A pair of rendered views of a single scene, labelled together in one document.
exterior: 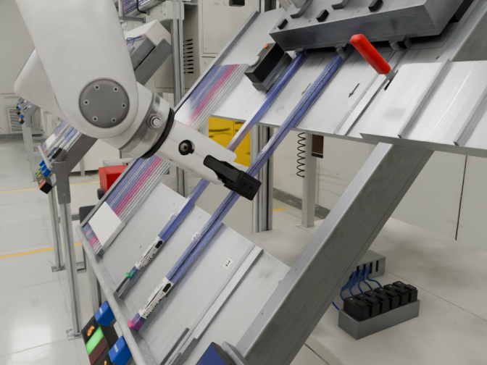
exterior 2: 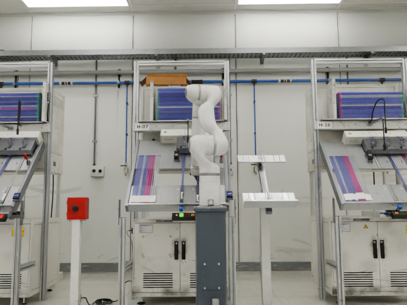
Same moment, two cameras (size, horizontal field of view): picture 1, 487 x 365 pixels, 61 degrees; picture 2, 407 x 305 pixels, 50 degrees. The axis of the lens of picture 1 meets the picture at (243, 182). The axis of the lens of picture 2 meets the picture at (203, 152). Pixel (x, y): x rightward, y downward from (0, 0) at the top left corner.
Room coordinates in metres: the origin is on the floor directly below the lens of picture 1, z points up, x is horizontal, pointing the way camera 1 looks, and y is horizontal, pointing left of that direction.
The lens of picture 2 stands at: (-0.98, 2.70, 0.71)
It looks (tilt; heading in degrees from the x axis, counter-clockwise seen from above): 7 degrees up; 300
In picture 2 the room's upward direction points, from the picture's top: straight up
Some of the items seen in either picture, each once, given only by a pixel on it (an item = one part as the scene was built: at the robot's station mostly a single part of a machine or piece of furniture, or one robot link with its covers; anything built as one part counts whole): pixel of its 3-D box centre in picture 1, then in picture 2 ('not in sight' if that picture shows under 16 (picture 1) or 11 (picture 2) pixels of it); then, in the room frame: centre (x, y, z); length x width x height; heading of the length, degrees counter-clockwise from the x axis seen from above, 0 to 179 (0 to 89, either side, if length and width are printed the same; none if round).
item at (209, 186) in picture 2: not in sight; (209, 192); (0.23, 0.50, 0.79); 0.19 x 0.19 x 0.18
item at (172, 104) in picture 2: not in sight; (188, 104); (0.83, -0.26, 1.52); 0.51 x 0.13 x 0.27; 29
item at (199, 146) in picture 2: not in sight; (203, 155); (0.25, 0.52, 1.00); 0.19 x 0.12 x 0.24; 40
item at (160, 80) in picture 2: not in sight; (178, 80); (1.07, -0.46, 1.82); 0.68 x 0.30 x 0.20; 29
